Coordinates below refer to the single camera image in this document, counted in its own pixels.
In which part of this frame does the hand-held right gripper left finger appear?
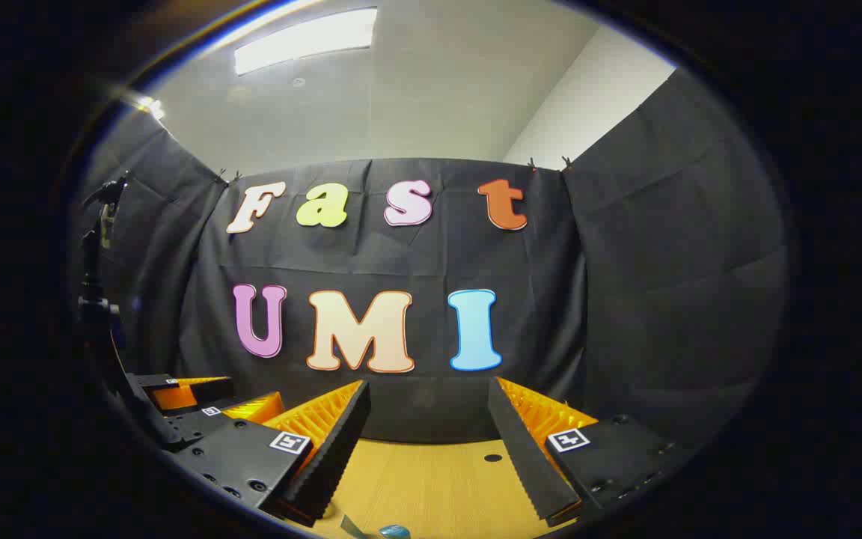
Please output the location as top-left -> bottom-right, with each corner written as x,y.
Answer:
175,378 -> 373,528

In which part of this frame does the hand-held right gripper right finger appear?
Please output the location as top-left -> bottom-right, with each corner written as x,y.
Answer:
486,376 -> 695,525

